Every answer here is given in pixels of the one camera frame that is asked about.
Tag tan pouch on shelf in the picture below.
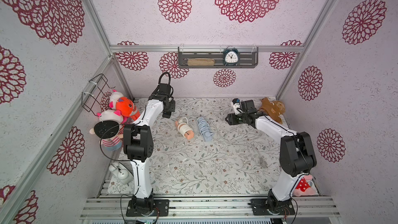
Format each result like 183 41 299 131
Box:
187 58 215 66

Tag white small plush toy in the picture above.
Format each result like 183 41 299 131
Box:
108 162 133 185

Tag black faced striped plush doll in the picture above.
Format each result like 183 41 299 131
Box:
89 110 126 151

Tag teal alarm clock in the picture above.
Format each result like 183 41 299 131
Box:
223 48 240 66

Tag grey wall shelf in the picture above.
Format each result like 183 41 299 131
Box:
177 46 259 68

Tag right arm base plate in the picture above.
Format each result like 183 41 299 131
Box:
248 198 296 216

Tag orange fish plush toy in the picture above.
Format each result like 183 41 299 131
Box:
109 90 141 122

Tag pink plush red dotted dress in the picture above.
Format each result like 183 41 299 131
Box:
293 175 319 197

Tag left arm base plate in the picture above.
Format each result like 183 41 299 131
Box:
125 198 170 217

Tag floral table mat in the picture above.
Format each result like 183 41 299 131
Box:
107 97 312 196

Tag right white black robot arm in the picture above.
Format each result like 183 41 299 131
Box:
226 99 317 202

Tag pink power strip white cord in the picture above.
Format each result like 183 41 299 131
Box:
175 117 195 140

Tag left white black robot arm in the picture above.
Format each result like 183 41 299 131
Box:
123 83 175 199

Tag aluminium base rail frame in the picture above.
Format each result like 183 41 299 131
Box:
78 195 341 224

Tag light blue power strip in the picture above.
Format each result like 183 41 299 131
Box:
197 117 214 142

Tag black wire wall basket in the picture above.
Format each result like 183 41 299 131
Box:
80 73 115 116

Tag brown teddy bear plush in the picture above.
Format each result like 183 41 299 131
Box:
259 98 286 124

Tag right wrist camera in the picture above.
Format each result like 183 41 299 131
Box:
231 98 243 115

